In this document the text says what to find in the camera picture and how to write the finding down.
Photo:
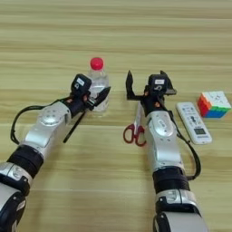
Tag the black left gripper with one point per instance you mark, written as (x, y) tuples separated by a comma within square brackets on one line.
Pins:
[(77, 105)]

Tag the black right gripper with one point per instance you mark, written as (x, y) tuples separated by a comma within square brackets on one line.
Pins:
[(152, 104)]

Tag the clear bottle with red cap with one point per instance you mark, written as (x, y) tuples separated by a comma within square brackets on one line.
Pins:
[(98, 78)]

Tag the colourful puzzle cube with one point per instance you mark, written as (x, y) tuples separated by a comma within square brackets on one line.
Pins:
[(214, 104)]

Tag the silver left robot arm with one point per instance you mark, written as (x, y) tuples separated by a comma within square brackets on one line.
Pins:
[(45, 127)]

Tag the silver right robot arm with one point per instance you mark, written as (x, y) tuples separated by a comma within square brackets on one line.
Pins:
[(163, 142)]

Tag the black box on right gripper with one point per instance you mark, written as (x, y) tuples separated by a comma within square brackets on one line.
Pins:
[(156, 83)]

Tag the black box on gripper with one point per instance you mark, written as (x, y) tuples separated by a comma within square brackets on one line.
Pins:
[(81, 84), (156, 83)]

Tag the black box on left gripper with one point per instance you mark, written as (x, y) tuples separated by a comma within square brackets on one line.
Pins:
[(81, 84)]

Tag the black pen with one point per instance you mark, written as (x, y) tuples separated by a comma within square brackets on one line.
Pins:
[(72, 128)]

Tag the white remote control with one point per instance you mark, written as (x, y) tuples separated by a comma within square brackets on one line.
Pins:
[(193, 120)]

